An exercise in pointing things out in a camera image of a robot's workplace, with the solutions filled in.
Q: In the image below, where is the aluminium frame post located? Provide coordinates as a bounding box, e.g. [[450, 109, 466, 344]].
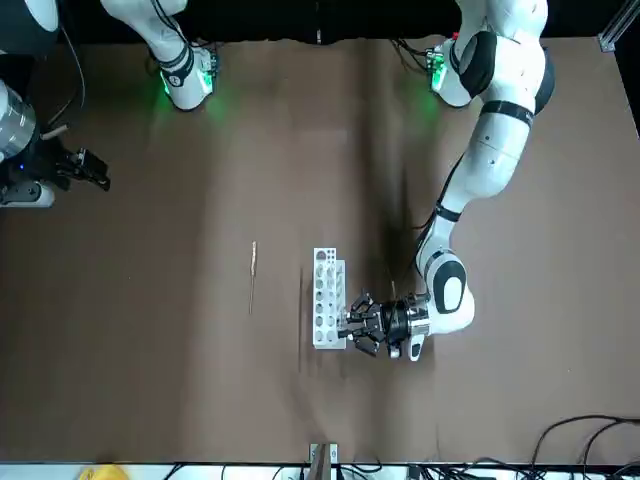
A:
[[597, 0, 640, 52], [306, 441, 338, 480]]

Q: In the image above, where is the white test tube rack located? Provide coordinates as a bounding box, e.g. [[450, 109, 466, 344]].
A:
[[313, 247, 348, 350]]

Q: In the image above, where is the yellow plastic tray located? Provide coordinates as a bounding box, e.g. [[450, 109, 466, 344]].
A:
[[73, 463, 130, 480]]

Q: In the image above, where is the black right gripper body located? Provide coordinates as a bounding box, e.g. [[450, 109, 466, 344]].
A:
[[4, 133, 72, 191]]

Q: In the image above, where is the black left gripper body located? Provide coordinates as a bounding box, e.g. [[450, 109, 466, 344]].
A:
[[378, 297, 411, 358]]

